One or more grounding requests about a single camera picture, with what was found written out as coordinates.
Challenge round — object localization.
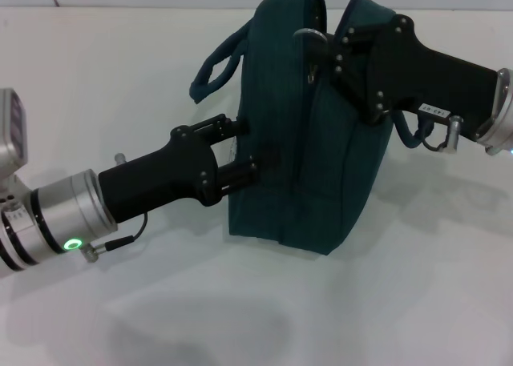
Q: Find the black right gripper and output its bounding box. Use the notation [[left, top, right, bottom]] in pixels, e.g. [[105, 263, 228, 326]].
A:
[[306, 15, 501, 129]]

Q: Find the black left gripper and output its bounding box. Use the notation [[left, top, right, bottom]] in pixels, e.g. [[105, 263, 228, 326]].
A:
[[98, 113, 281, 225]]

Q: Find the dark teal insulated lunch bag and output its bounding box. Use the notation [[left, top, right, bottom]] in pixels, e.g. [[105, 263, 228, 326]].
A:
[[188, 0, 436, 257]]

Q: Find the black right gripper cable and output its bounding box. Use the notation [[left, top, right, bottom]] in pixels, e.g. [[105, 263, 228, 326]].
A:
[[414, 115, 465, 154]]

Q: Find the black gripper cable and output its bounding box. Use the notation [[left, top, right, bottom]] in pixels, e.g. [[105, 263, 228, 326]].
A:
[[79, 212, 150, 263], [414, 115, 465, 154]]

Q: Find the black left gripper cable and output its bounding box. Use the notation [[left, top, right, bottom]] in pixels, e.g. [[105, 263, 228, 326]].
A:
[[79, 212, 150, 263]]

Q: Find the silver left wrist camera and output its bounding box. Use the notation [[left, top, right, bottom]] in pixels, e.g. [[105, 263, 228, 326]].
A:
[[0, 87, 32, 187]]

